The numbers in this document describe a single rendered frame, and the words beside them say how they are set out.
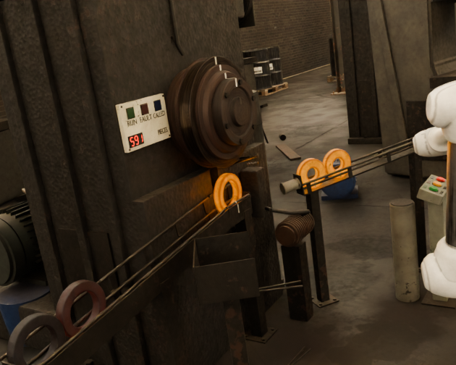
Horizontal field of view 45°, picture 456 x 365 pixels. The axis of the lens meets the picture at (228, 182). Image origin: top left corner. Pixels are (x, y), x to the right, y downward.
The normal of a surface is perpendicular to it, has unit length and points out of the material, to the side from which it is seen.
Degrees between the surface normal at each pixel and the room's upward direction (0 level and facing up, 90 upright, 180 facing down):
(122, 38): 90
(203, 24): 90
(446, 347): 0
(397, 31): 90
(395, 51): 90
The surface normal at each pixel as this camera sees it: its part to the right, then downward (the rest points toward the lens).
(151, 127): 0.84, 0.02
